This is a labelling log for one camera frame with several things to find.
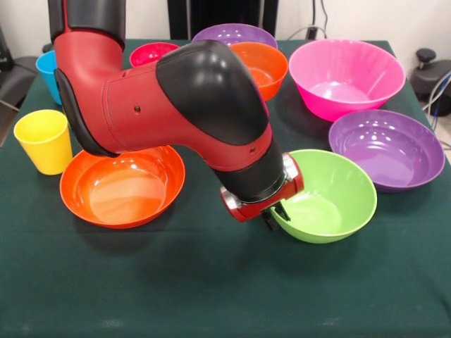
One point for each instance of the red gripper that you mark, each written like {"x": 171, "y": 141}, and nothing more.
{"x": 250, "y": 211}

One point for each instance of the green bowl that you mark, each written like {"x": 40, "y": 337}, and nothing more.
{"x": 327, "y": 204}

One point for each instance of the purple bowl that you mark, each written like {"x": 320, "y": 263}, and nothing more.
{"x": 239, "y": 33}
{"x": 387, "y": 158}

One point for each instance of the large pink bowl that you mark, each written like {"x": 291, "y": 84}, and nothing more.
{"x": 345, "y": 102}

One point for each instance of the small orange bowl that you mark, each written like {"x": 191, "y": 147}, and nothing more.
{"x": 271, "y": 70}

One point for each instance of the small red bowl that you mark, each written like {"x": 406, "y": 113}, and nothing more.
{"x": 148, "y": 54}

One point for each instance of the blue plastic cup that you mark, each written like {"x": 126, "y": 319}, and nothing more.
{"x": 47, "y": 77}

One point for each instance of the dark green table cloth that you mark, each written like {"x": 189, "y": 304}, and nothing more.
{"x": 225, "y": 281}

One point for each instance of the large orange bowl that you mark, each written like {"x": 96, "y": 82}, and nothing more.
{"x": 120, "y": 190}

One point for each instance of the black equipment with knob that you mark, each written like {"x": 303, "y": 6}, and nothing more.
{"x": 428, "y": 81}

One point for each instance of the yellow plastic cup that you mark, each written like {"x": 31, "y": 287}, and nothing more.
{"x": 44, "y": 155}

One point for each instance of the black chair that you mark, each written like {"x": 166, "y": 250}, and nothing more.
{"x": 15, "y": 81}

